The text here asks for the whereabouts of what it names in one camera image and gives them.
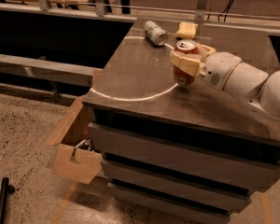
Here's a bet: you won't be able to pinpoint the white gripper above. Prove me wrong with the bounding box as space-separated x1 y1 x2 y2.
170 43 242 91

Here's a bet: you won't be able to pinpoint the red coke can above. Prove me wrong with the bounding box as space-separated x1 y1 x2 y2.
174 39 198 86

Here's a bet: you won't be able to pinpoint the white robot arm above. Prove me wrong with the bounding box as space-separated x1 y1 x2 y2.
170 40 280 121

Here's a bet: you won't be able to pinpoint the green and white soda can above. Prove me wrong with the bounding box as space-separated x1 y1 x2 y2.
144 21 168 46

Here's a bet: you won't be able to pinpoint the yellow sponge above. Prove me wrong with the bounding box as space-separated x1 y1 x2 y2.
175 21 198 39

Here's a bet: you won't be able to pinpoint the open cardboard box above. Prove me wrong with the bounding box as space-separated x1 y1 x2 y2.
44 95 102 184

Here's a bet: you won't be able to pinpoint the black pole on floor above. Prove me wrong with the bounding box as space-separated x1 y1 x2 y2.
0 177 15 224

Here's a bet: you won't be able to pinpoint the black hanging cables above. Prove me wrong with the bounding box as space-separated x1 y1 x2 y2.
217 0 241 22

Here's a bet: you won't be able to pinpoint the metal guard rail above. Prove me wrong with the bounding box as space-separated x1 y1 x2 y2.
0 0 280 25

